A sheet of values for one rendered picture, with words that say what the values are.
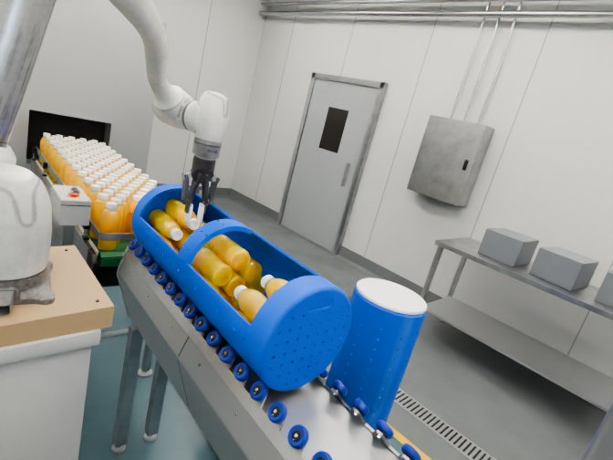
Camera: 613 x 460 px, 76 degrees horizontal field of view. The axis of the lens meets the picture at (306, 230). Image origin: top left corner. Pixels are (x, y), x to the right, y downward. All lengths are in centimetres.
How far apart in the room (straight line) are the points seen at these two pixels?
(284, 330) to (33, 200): 59
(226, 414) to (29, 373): 45
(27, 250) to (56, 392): 35
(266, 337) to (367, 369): 74
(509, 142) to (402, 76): 147
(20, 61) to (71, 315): 58
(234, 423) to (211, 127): 86
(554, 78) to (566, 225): 131
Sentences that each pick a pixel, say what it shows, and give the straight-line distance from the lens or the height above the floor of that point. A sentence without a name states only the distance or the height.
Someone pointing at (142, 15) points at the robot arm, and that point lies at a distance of 112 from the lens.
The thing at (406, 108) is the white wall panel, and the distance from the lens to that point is 486.
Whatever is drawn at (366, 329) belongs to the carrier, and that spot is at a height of 92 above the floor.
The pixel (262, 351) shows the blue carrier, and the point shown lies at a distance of 90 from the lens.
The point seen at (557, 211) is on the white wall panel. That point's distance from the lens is 415.
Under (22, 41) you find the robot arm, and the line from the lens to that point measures 115.
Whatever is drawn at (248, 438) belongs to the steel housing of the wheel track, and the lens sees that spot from 103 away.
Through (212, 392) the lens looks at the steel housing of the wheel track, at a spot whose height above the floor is 86.
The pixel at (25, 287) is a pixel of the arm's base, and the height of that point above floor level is 109.
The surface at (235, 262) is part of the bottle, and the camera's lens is 118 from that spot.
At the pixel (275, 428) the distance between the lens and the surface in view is 98.
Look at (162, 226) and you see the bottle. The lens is 147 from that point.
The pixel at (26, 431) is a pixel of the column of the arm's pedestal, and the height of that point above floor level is 76.
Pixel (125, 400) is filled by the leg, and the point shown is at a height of 29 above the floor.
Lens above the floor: 158
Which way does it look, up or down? 15 degrees down
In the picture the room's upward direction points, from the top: 15 degrees clockwise
